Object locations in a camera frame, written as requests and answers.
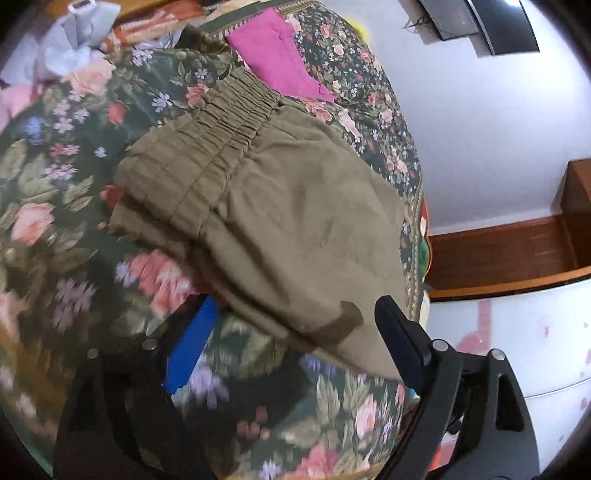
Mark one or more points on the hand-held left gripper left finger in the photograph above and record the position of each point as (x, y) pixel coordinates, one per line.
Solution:
(189, 350)

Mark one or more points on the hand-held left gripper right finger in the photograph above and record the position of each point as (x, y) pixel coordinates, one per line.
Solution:
(401, 337)

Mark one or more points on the olive green pants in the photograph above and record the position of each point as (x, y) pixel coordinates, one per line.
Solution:
(286, 221)

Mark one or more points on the colourful bed sheet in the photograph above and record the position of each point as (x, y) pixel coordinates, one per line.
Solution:
(424, 244)

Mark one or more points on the floral blanket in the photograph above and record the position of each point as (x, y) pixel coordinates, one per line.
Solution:
(60, 184)

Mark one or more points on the pink garment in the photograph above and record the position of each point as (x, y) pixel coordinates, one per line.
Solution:
(277, 55)

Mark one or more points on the light blue cloth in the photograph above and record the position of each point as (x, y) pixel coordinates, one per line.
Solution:
(74, 41)

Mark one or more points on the small black wall monitor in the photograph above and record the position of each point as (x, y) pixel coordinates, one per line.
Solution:
(450, 18)

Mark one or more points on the black wall television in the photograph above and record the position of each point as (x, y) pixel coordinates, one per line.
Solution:
(503, 25)

